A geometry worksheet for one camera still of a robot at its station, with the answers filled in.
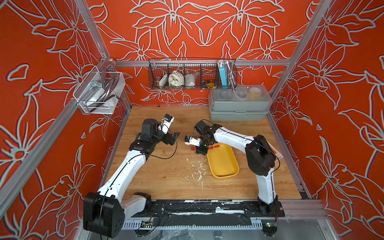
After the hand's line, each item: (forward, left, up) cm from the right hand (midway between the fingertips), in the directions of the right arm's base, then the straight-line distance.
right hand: (194, 150), depth 90 cm
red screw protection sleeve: (+5, -15, -3) cm, 16 cm away
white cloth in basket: (+32, +12, +30) cm, 45 cm away
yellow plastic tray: (-4, -18, -7) cm, 19 cm away
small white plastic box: (-4, -48, +2) cm, 48 cm away
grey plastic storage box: (+33, -32, +9) cm, 47 cm away
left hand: (+5, +13, +17) cm, 22 cm away
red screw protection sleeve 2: (+4, -11, -4) cm, 12 cm away
